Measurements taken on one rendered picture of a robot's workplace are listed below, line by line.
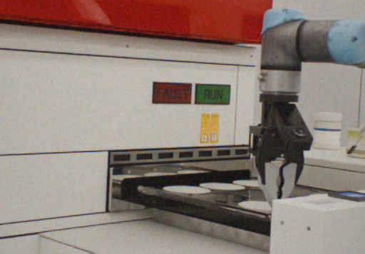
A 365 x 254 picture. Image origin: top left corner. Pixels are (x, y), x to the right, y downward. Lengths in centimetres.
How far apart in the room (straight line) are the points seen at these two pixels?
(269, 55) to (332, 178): 47
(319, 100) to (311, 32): 327
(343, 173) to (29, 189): 69
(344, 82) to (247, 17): 303
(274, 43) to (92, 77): 40
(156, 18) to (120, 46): 10
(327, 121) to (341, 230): 91
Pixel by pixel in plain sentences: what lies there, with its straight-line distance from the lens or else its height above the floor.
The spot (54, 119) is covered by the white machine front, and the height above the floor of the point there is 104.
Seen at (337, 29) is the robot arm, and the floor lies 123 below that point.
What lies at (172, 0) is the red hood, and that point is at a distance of 163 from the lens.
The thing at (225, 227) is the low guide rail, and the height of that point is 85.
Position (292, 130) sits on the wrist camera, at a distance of 132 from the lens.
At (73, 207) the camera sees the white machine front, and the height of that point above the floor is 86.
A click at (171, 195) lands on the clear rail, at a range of 152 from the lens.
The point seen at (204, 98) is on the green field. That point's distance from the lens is 177.
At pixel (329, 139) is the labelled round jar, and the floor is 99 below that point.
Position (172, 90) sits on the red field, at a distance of 169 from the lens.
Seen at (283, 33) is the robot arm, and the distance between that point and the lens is 137.
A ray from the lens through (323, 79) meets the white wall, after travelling 462.
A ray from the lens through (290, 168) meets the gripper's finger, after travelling 140.
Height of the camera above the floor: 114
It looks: 3 degrees down
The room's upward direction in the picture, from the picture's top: 3 degrees clockwise
